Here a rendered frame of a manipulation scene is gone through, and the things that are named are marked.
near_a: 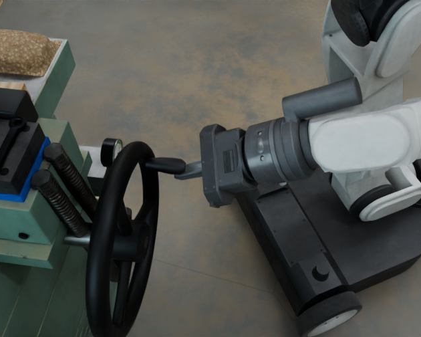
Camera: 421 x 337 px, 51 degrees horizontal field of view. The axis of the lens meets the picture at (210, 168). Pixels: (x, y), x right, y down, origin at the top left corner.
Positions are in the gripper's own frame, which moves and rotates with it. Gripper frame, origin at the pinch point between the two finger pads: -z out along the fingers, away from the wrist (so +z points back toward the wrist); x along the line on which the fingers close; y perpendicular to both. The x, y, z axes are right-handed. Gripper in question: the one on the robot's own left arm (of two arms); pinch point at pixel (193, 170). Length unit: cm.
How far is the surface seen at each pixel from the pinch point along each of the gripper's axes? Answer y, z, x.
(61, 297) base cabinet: -7.1, -36.6, -17.3
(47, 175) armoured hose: 21.9, -6.4, -3.5
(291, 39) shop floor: -134, -22, 96
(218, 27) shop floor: -119, -54, 107
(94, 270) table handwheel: 18.1, -2.7, -14.6
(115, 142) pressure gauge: -9.6, -24.4, 12.7
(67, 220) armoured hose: 14.9, -10.7, -7.5
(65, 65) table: 7.0, -20.4, 21.7
